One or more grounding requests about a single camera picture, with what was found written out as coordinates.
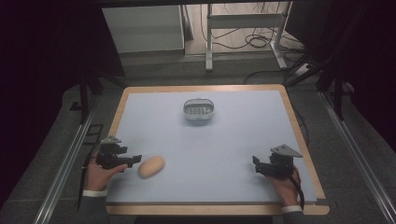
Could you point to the person's right hand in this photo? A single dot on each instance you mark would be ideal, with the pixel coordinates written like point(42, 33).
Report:
point(285, 189)

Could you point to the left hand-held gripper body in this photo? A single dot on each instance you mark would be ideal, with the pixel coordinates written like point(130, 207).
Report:
point(109, 156)

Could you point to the wooden table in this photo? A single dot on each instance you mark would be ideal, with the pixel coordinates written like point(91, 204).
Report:
point(306, 130)

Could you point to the white metal desk frame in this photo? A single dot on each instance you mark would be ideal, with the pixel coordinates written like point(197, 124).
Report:
point(244, 21)

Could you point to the person's left hand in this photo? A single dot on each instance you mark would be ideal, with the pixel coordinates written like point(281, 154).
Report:
point(98, 177)

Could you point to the light blue table mat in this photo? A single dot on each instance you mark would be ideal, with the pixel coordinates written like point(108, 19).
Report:
point(205, 146)

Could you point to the tan oval potato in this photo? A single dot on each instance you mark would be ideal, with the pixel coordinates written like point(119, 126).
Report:
point(151, 166)

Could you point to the white cabinet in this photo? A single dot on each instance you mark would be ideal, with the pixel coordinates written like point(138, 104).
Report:
point(144, 28)

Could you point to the black stand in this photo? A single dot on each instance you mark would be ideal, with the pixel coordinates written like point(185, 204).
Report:
point(330, 74)
point(85, 90)

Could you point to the aluminium rail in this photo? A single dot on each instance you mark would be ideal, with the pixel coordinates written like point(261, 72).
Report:
point(63, 168)
point(358, 155)

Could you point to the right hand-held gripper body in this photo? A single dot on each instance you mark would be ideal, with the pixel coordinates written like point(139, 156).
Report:
point(279, 164)

